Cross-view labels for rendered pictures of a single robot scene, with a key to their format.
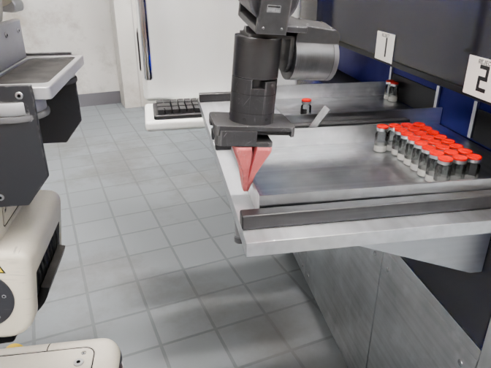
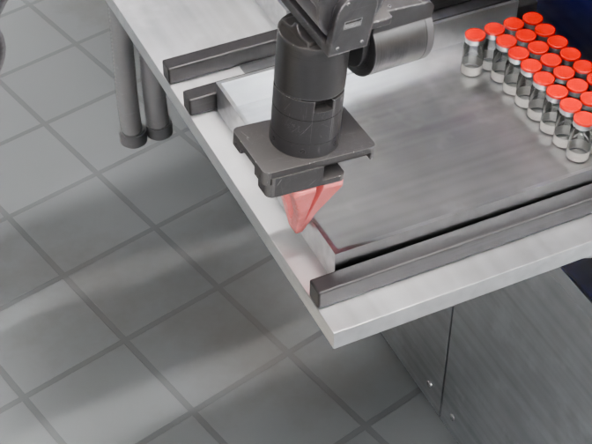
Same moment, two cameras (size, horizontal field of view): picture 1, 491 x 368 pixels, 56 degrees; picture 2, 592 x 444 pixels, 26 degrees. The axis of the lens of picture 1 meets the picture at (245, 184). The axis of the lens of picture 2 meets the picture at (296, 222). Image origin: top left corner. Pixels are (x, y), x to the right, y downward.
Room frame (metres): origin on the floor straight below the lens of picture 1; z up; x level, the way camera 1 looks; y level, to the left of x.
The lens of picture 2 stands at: (-0.21, 0.22, 1.66)
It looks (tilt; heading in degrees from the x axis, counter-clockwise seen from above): 43 degrees down; 345
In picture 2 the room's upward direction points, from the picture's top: straight up
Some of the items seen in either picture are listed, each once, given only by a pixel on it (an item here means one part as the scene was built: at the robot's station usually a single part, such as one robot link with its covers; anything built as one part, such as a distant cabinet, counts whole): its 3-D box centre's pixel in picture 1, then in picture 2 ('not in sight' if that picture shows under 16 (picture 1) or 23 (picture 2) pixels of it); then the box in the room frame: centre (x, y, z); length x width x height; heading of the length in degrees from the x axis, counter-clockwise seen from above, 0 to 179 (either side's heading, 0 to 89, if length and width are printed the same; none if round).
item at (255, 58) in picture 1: (261, 56); (318, 53); (0.58, -0.02, 1.07); 0.07 x 0.06 x 0.07; 107
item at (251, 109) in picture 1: (252, 105); (306, 118); (0.57, -0.01, 1.01); 0.10 x 0.07 x 0.07; 101
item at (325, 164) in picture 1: (349, 161); (434, 126); (0.67, -0.16, 0.90); 0.34 x 0.26 x 0.04; 100
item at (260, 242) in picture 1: (336, 141); (388, 43); (0.85, -0.18, 0.87); 0.70 x 0.48 x 0.02; 10
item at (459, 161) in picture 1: (428, 152); (554, 84); (0.69, -0.29, 0.90); 0.18 x 0.02 x 0.05; 10
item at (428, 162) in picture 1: (415, 153); (535, 90); (0.69, -0.27, 0.90); 0.18 x 0.02 x 0.05; 10
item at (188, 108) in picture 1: (223, 105); not in sight; (1.31, 0.06, 0.82); 0.40 x 0.14 x 0.02; 102
